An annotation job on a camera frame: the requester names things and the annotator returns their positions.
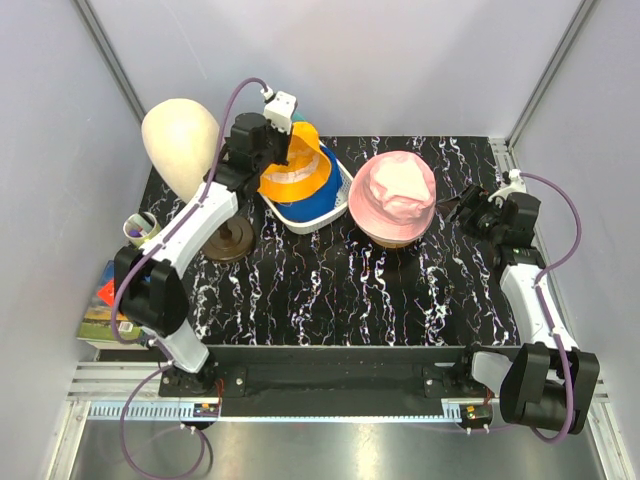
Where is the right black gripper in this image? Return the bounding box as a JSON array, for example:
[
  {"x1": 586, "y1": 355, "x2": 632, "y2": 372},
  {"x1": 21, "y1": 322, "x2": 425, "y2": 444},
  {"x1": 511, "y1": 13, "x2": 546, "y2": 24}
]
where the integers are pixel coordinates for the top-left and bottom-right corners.
[{"x1": 434, "y1": 183, "x2": 506, "y2": 244}]

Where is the orange bucket hat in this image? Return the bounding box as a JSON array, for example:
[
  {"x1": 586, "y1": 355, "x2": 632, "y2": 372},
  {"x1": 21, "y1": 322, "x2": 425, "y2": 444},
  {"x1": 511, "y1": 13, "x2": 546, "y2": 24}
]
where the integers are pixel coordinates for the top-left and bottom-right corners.
[{"x1": 258, "y1": 122, "x2": 333, "y2": 203}]

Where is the pink bucket hat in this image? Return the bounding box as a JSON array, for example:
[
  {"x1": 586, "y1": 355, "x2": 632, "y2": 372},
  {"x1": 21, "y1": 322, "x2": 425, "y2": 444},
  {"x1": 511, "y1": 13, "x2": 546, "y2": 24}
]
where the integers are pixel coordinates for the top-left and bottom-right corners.
[{"x1": 348, "y1": 151, "x2": 436, "y2": 244}]

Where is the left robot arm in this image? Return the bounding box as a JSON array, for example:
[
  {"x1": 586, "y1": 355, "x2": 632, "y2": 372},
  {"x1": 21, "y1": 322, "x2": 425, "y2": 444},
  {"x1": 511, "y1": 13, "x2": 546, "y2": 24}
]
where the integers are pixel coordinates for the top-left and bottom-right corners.
[{"x1": 112, "y1": 111, "x2": 293, "y2": 396}]

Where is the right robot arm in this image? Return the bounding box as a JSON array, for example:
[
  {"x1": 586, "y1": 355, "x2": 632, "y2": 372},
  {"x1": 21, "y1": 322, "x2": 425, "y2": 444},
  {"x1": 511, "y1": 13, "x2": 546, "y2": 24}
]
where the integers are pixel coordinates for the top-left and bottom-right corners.
[{"x1": 437, "y1": 185, "x2": 600, "y2": 443}]

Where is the blue hat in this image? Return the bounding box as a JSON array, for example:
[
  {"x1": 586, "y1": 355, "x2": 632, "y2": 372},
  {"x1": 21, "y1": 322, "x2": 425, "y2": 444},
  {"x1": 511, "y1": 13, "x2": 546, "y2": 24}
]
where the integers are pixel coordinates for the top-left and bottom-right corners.
[{"x1": 275, "y1": 144, "x2": 342, "y2": 223}]

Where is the wooden hat stand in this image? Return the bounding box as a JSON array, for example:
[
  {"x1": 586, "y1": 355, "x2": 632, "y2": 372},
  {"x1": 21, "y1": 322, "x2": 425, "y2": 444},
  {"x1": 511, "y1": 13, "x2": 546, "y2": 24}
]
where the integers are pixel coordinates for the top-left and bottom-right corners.
[{"x1": 375, "y1": 239, "x2": 414, "y2": 250}]

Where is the cream mannequin head stand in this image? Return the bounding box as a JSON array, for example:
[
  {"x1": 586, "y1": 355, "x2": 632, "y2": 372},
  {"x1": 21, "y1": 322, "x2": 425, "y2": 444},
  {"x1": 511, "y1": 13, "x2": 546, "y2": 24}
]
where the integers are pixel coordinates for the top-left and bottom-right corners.
[{"x1": 140, "y1": 97, "x2": 257, "y2": 263}]

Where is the white plastic basket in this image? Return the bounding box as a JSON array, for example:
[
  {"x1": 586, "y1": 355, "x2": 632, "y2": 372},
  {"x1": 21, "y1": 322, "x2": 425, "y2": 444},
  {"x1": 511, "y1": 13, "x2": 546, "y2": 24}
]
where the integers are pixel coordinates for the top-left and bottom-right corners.
[{"x1": 261, "y1": 142, "x2": 353, "y2": 235}]

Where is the yellow tape cup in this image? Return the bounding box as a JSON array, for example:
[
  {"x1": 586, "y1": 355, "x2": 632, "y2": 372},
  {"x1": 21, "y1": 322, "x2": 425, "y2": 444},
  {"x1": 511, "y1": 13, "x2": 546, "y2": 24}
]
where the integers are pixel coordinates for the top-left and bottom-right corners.
[{"x1": 122, "y1": 212, "x2": 161, "y2": 248}]

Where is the black marble table mat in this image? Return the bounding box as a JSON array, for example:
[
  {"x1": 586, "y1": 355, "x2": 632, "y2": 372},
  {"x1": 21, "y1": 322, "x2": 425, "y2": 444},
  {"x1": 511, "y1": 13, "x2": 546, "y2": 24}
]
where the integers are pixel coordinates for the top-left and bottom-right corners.
[{"x1": 137, "y1": 134, "x2": 522, "y2": 349}]

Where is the red cube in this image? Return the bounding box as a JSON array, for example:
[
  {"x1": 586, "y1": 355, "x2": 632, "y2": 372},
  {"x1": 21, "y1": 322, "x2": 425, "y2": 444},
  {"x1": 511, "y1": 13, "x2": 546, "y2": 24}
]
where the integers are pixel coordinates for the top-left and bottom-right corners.
[{"x1": 96, "y1": 278, "x2": 115, "y2": 307}]

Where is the landscape cover book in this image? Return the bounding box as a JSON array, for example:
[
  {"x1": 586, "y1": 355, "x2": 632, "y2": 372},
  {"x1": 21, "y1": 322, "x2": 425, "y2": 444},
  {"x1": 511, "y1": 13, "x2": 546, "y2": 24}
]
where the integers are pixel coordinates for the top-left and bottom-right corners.
[{"x1": 76, "y1": 260, "x2": 147, "y2": 350}]

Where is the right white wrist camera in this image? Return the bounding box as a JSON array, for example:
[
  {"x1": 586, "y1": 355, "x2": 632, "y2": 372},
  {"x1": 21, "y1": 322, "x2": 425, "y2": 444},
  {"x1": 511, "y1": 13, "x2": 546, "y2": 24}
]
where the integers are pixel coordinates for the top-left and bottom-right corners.
[{"x1": 488, "y1": 169, "x2": 527, "y2": 205}]

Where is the right aluminium frame post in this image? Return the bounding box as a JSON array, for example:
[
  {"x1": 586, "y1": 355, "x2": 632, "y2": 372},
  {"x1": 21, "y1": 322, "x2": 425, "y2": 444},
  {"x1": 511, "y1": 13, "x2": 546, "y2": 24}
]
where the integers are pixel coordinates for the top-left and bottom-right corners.
[{"x1": 505, "y1": 0, "x2": 599, "y2": 148}]

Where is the aluminium frame post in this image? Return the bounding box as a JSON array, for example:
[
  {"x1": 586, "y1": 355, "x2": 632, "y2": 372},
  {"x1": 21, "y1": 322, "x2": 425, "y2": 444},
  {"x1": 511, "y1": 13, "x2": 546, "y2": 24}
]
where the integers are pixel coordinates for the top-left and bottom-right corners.
[
  {"x1": 71, "y1": 0, "x2": 146, "y2": 124},
  {"x1": 505, "y1": 0, "x2": 599, "y2": 148}
]

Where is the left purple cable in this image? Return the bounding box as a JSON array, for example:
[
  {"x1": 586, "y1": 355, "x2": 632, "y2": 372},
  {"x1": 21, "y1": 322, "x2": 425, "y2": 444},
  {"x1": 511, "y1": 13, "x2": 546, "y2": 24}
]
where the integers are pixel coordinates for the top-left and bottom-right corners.
[{"x1": 109, "y1": 77, "x2": 269, "y2": 346}]

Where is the left aluminium frame post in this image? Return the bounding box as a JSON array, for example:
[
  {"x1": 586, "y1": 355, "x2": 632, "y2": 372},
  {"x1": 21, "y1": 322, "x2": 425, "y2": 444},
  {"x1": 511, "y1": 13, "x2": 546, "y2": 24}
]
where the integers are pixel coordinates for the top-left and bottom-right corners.
[{"x1": 71, "y1": 0, "x2": 146, "y2": 124}]

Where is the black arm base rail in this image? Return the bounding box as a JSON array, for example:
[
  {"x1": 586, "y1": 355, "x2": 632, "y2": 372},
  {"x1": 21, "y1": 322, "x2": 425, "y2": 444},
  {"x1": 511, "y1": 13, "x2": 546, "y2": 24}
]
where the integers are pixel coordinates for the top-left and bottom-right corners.
[{"x1": 159, "y1": 346, "x2": 498, "y2": 421}]

